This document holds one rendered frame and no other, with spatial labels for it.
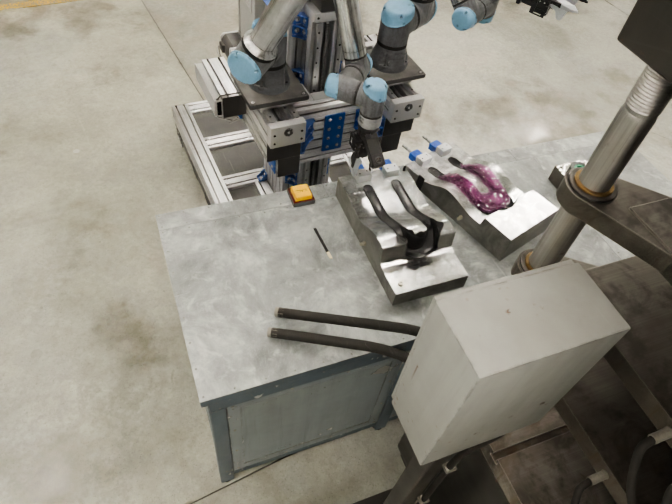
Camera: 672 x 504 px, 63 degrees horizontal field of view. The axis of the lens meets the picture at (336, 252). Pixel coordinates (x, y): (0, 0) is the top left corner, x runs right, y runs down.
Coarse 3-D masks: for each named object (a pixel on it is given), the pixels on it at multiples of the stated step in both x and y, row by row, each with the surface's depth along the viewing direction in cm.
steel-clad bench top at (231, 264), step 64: (320, 192) 199; (192, 256) 174; (256, 256) 177; (320, 256) 180; (512, 256) 189; (576, 256) 192; (192, 320) 160; (256, 320) 162; (384, 320) 167; (256, 384) 149
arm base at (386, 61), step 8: (376, 48) 208; (384, 48) 205; (392, 48) 204; (400, 48) 205; (376, 56) 208; (384, 56) 207; (392, 56) 206; (400, 56) 207; (376, 64) 209; (384, 64) 209; (392, 64) 208; (400, 64) 209; (384, 72) 210; (392, 72) 210
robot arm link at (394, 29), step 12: (396, 0) 199; (408, 0) 199; (384, 12) 197; (396, 12) 195; (408, 12) 195; (384, 24) 199; (396, 24) 197; (408, 24) 198; (384, 36) 202; (396, 36) 200; (408, 36) 204
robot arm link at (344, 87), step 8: (344, 72) 172; (352, 72) 172; (328, 80) 169; (336, 80) 169; (344, 80) 168; (352, 80) 169; (360, 80) 174; (328, 88) 170; (336, 88) 169; (344, 88) 168; (352, 88) 168; (328, 96) 173; (336, 96) 170; (344, 96) 169; (352, 96) 168; (352, 104) 171
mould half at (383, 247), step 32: (352, 192) 188; (384, 192) 190; (416, 192) 192; (352, 224) 188; (384, 224) 177; (416, 224) 176; (448, 224) 177; (384, 256) 171; (448, 256) 178; (384, 288) 173; (416, 288) 168; (448, 288) 176
